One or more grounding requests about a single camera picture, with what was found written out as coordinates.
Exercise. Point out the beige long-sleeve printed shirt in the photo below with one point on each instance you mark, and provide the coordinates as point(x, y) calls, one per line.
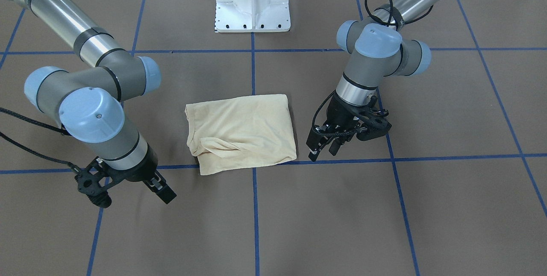
point(240, 133)

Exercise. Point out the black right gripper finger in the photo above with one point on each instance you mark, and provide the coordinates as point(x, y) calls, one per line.
point(159, 186)

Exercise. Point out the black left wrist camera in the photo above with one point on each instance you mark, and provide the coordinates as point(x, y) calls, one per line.
point(373, 122)

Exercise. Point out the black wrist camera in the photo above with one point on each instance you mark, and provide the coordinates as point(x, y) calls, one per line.
point(89, 182)
point(373, 122)

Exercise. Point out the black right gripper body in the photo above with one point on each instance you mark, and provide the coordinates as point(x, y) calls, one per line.
point(137, 172)

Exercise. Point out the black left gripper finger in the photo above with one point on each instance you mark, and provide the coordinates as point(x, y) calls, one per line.
point(317, 140)
point(337, 140)

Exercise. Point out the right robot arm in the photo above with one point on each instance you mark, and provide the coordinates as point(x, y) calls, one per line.
point(87, 104)

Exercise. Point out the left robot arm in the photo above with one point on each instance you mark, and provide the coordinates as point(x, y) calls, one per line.
point(377, 50)

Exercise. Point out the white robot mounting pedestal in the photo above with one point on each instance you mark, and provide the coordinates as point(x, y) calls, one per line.
point(238, 16)

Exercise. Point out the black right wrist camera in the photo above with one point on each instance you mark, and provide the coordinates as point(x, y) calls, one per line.
point(89, 182)

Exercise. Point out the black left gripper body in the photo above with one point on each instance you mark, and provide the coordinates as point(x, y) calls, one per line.
point(339, 115)

